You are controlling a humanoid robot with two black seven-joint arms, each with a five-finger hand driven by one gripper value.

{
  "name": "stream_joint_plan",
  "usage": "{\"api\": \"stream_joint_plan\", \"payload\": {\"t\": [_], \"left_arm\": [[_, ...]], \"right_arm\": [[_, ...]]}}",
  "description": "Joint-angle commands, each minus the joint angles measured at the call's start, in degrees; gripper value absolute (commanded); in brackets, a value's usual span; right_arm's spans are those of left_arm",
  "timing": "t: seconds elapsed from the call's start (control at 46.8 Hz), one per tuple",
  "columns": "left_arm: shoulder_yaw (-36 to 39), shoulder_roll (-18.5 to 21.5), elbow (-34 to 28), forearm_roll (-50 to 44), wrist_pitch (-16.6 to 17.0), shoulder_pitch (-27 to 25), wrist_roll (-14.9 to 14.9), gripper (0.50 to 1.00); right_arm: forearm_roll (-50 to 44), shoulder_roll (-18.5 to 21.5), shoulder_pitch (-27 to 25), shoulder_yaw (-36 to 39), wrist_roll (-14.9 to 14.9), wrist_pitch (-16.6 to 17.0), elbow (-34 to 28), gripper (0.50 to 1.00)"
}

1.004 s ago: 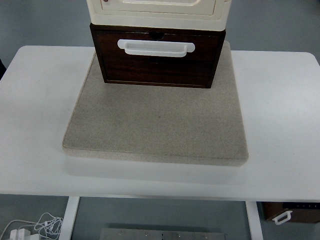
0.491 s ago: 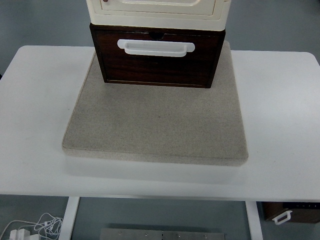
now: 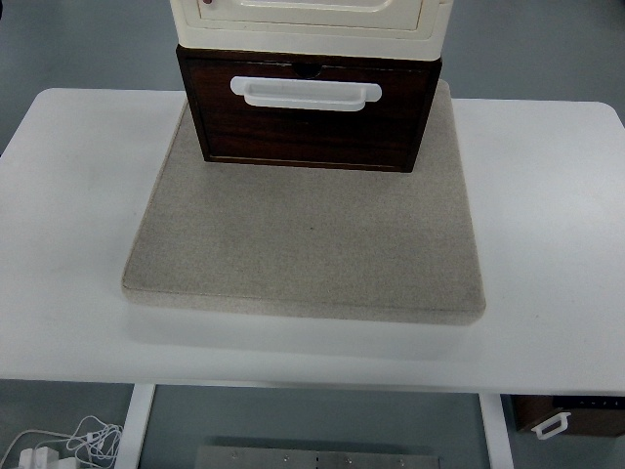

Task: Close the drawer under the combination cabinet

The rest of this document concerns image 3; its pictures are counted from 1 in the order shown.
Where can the cream upper cabinet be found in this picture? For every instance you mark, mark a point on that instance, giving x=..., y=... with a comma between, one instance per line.
x=312, y=34

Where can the dark wooden drawer housing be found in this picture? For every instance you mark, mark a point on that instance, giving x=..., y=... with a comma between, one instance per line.
x=182, y=63

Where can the beige fabric mat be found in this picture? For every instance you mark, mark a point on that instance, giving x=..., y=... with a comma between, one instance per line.
x=303, y=244

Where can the grey metal plate with screws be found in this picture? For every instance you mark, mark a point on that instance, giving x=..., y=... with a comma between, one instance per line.
x=317, y=459

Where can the white table leg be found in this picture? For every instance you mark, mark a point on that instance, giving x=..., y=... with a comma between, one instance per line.
x=495, y=435
x=137, y=430

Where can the white charger plug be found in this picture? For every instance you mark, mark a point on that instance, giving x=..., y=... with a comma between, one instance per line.
x=36, y=458

